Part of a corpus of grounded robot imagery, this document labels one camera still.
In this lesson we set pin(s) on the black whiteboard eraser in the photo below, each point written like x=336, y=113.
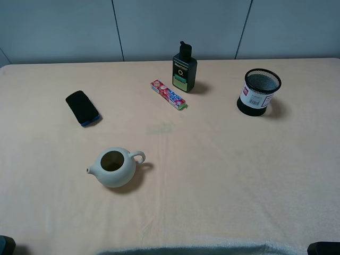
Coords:
x=83, y=109

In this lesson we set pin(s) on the black object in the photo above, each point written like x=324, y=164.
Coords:
x=7, y=245
x=324, y=248

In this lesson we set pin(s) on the black mesh pen holder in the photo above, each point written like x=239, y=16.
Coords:
x=259, y=88

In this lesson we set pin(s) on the dark green pump bottle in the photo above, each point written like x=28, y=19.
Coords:
x=184, y=68

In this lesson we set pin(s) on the black object bottom left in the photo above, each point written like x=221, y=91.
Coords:
x=7, y=245

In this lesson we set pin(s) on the red toothpaste box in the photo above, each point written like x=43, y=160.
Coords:
x=168, y=94

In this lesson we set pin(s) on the cream ceramic teapot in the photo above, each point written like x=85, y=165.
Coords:
x=116, y=166

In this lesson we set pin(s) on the black object bottom right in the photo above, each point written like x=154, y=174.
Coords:
x=324, y=248

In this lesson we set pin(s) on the beige table cloth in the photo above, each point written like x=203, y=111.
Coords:
x=212, y=174

